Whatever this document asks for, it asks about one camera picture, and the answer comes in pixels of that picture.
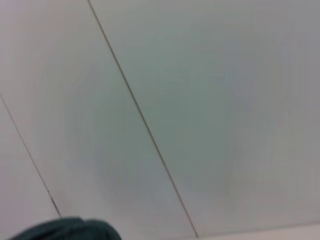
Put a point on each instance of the dark teal fabric lunch bag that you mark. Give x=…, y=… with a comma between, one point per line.
x=75, y=230

